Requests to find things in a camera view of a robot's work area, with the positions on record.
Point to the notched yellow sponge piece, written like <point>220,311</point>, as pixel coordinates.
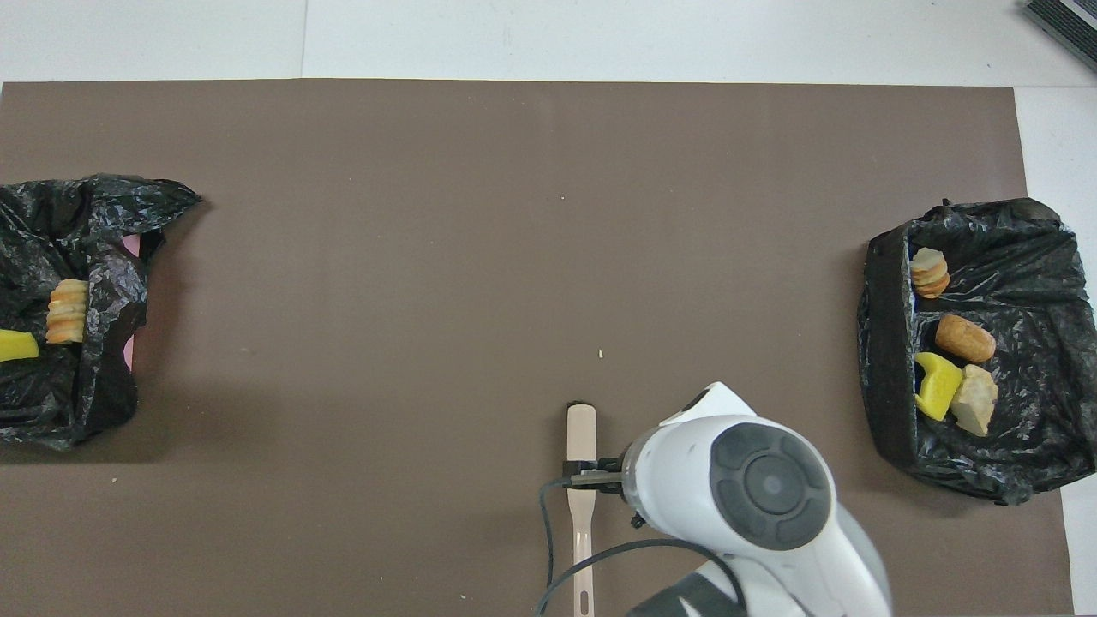
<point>938,390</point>

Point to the brown table mat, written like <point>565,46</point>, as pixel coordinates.
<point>386,214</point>

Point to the pale crusty bread chunk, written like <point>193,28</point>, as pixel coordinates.
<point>67,310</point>

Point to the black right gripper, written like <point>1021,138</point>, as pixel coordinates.
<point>613,477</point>

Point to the beige hand brush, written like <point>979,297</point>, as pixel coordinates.
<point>581,437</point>

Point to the striped croissant bread piece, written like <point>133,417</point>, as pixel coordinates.
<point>977,403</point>

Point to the yellow sponge wedge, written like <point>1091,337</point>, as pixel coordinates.
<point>17,345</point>

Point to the small striped bread roll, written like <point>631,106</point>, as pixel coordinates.
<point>930,272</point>

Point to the brown oval bread loaf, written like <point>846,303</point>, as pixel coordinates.
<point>964,338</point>

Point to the dark grey ribbed panel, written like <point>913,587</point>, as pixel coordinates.
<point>1063,21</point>

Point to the black bag-lined pink bin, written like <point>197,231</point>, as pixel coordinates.
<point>94,223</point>

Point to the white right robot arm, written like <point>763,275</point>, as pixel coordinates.
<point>771,488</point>

